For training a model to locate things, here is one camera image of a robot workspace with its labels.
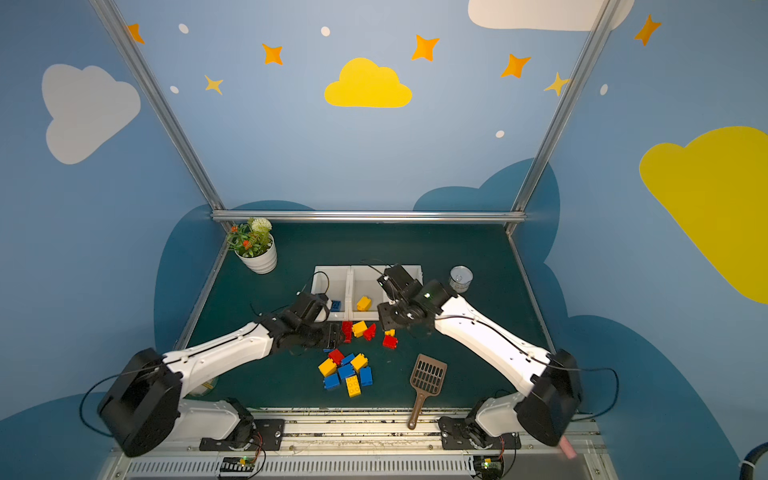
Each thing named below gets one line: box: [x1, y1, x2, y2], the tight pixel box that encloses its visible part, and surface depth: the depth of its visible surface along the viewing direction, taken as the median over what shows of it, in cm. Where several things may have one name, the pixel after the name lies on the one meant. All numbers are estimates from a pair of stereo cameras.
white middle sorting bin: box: [347, 265, 390, 321], surface depth 100 cm
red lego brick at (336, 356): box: [328, 348, 344, 365], surface depth 87 cm
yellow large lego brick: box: [352, 320, 368, 338], surface depth 93 cm
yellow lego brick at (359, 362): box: [350, 353, 368, 374], surface depth 86 cm
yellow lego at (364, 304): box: [356, 296, 373, 311], surface depth 99 cm
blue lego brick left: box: [323, 373, 340, 389], surface depth 84 cm
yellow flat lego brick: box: [345, 375, 361, 398], surface depth 82 cm
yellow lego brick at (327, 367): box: [318, 358, 337, 378], surface depth 86 cm
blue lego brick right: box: [360, 366, 373, 387], surface depth 84 cm
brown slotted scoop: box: [407, 354, 448, 430], surface depth 86 cm
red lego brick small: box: [382, 334, 399, 350], surface depth 92 cm
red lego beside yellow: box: [363, 323, 377, 341], surface depth 92 cm
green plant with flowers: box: [227, 217, 273, 258], surface depth 100 cm
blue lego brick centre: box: [338, 363, 356, 379], surface depth 85 cm
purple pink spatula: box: [559, 435, 577, 460], surface depth 73 cm
